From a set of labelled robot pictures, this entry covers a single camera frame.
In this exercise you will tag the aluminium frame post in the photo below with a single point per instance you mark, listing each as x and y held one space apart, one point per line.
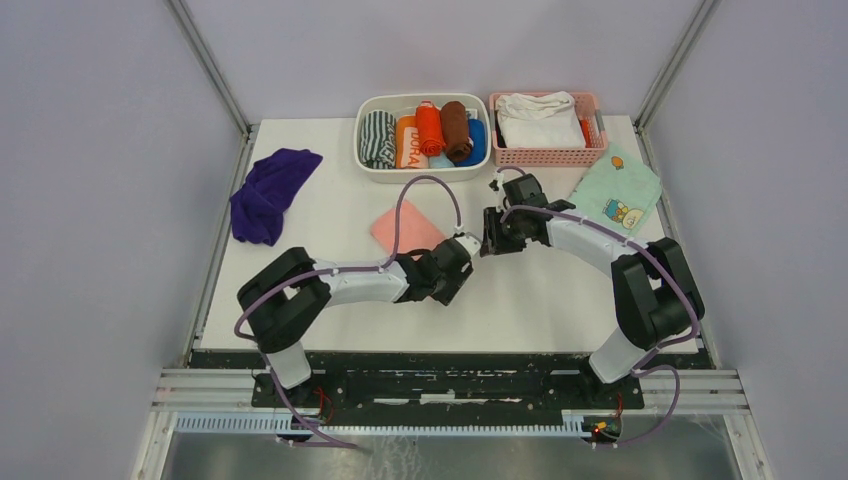
202 52
674 63

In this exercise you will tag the dark blue rolled towel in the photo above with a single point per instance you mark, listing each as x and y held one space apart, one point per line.
478 140

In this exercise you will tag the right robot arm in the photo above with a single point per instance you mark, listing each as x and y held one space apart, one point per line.
657 302

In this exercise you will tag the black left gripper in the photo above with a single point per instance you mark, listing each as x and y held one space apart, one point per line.
446 295

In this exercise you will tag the orange white lettered rolled towel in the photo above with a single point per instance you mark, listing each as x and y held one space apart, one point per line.
408 145

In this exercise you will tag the green white striped rolled towel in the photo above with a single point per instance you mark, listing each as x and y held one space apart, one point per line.
377 140

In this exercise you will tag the white cloth in basket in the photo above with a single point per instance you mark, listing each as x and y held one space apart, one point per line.
547 121

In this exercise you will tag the aluminium frame post left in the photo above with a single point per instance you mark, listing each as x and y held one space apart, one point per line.
202 52

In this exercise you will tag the red orange rolled towel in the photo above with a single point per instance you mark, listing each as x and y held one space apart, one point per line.
428 123

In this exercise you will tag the mint green cartoon towel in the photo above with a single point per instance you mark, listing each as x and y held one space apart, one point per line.
619 191

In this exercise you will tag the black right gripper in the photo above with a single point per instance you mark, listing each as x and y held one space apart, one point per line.
493 241

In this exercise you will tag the purple towel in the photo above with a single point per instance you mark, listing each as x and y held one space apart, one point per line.
258 207

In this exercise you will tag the aluminium frame post right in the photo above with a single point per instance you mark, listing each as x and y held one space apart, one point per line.
674 63

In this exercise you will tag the white plastic tub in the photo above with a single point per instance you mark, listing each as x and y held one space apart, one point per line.
402 104

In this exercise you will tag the brown rolled towel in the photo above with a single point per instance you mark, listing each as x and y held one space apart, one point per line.
455 132

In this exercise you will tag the aluminium rail front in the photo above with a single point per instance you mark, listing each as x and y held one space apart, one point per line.
231 401

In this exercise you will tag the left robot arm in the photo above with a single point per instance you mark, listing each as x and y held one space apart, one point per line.
282 301

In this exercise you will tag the light blue rolled towel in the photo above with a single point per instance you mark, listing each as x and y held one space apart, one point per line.
440 162

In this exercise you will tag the pink towel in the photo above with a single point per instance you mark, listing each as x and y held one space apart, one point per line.
416 230

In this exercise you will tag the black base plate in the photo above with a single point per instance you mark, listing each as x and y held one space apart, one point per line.
349 389

